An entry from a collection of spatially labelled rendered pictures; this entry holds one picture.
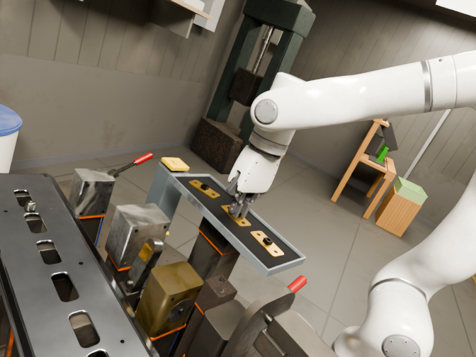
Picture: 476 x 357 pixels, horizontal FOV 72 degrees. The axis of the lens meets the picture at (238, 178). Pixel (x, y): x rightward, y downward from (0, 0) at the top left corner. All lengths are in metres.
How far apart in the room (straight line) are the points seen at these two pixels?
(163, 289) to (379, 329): 0.41
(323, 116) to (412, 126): 5.88
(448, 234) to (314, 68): 6.07
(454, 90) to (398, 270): 0.39
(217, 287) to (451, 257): 0.43
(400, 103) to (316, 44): 6.11
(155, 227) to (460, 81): 0.63
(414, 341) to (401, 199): 4.46
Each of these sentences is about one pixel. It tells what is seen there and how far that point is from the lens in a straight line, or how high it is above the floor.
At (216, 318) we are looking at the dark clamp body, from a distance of 0.64.
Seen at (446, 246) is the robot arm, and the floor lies 1.34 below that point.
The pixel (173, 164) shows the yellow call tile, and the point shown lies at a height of 1.16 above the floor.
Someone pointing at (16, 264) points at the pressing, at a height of 1.00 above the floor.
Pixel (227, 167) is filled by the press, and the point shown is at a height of 0.11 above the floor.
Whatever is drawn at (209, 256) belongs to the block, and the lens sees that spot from 0.81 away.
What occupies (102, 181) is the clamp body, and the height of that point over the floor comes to 1.06.
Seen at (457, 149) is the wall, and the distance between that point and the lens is 6.54.
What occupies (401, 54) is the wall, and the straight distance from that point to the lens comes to 6.52.
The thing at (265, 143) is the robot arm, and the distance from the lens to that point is 0.68.
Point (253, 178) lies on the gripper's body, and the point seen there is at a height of 1.28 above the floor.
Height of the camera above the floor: 1.52
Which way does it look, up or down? 21 degrees down
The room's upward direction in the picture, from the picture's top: 23 degrees clockwise
